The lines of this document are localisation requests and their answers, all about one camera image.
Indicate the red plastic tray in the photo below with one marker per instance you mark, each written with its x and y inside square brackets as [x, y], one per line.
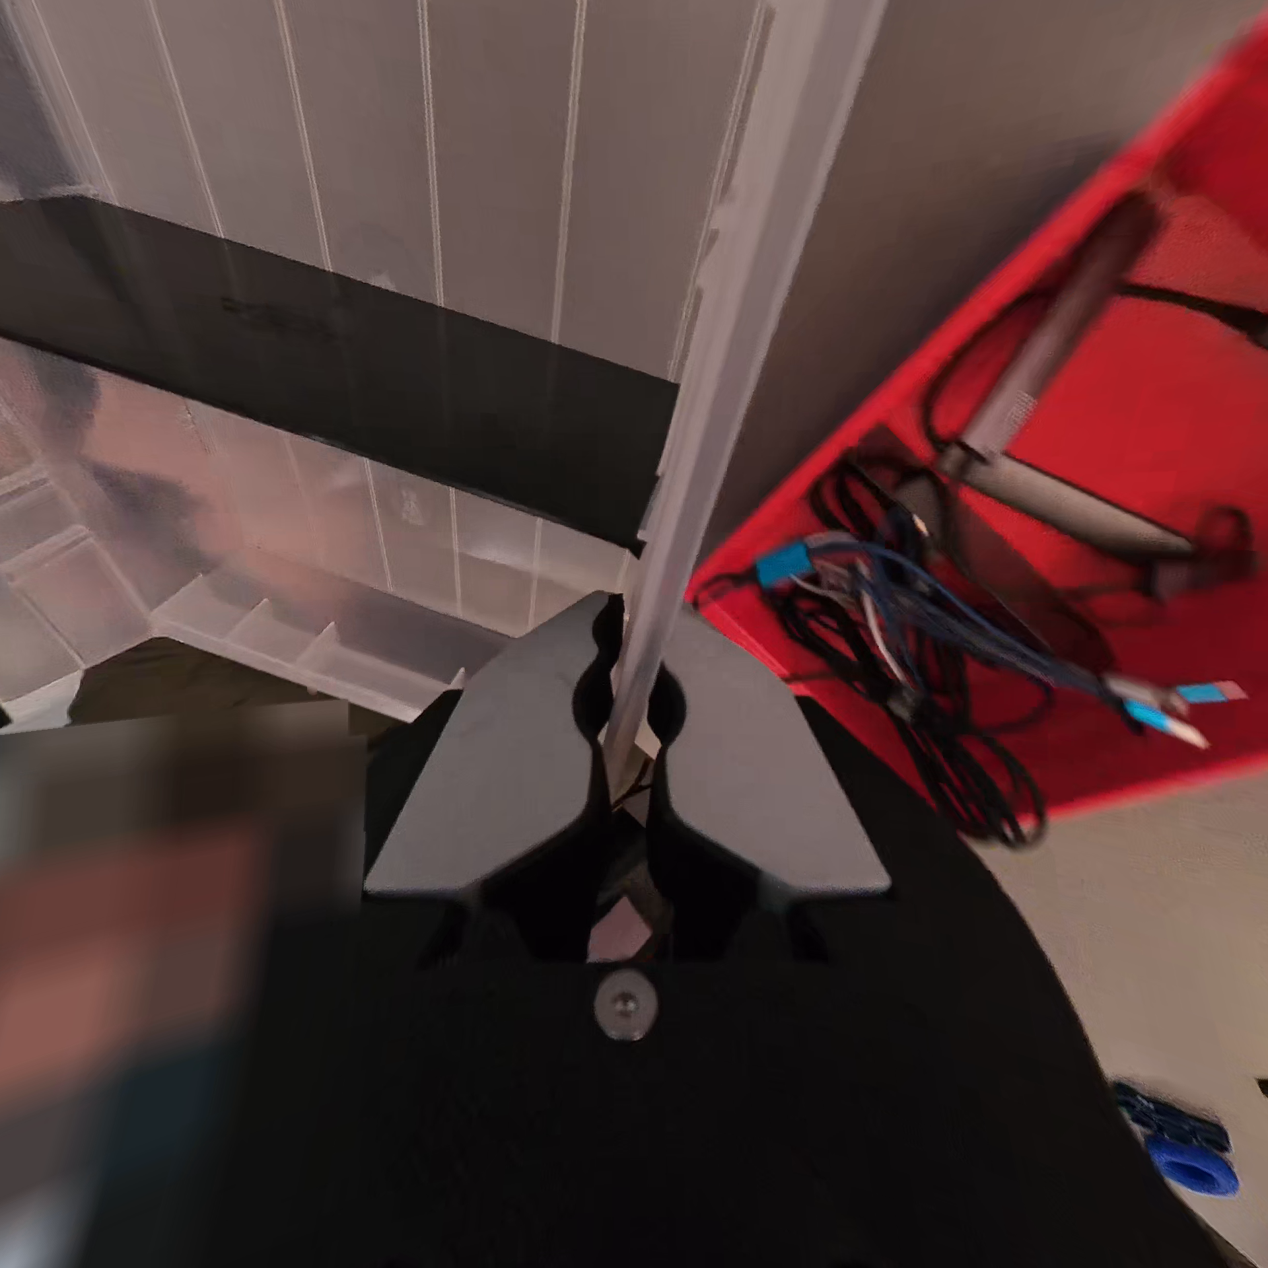
[1170, 396]

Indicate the clear plastic organizer box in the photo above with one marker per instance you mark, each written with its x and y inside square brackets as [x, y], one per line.
[474, 118]

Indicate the grey usb hub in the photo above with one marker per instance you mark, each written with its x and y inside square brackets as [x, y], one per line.
[1071, 307]
[1071, 506]

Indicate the blue and black connector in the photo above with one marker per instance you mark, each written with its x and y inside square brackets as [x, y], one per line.
[1188, 1169]

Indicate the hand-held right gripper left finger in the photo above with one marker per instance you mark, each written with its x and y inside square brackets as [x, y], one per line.
[495, 773]

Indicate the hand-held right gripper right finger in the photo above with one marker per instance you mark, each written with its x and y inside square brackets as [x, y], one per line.
[773, 783]

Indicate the black desk mat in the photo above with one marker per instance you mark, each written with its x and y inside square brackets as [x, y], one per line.
[345, 366]

